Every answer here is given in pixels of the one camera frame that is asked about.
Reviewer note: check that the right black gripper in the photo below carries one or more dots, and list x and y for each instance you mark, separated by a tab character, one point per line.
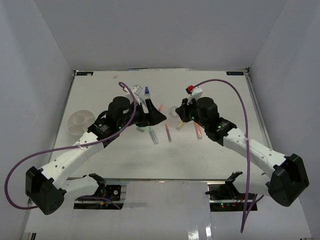
183	110

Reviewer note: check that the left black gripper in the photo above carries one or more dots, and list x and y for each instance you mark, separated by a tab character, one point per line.
154	116

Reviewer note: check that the yellow highlighter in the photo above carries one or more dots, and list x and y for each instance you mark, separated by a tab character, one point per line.
180	125

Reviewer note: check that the green marker cap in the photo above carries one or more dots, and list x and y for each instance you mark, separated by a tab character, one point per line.
140	129

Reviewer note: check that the pink highlighter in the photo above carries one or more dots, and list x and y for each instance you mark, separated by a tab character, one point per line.
198	131

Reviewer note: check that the green marker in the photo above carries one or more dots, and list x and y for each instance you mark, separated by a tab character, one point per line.
153	135

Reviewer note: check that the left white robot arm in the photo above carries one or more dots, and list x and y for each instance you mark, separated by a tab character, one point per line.
50	185

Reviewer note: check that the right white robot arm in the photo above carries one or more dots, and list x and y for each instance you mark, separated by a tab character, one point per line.
287	173

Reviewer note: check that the orange pencil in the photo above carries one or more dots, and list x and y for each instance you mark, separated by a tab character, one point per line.
160	108

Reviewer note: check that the white tape roll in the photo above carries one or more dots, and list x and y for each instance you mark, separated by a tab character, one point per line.
173	112

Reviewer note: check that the pink red pen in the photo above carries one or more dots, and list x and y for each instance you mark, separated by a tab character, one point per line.
168	133

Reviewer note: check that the small bottle blue cap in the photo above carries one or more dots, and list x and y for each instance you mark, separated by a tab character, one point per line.
147	94

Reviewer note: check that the white divided round container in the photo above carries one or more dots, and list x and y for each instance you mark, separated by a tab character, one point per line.
77	123

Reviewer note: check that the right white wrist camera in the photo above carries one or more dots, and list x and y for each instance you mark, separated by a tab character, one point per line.
194	92

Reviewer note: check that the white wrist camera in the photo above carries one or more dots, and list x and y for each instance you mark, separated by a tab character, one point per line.
138	93
194	92

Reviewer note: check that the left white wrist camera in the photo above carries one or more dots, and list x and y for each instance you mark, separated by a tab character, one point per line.
138	93

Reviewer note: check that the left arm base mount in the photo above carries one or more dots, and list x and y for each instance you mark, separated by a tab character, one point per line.
106	197

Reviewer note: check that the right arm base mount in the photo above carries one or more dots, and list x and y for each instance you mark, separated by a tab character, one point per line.
224	197

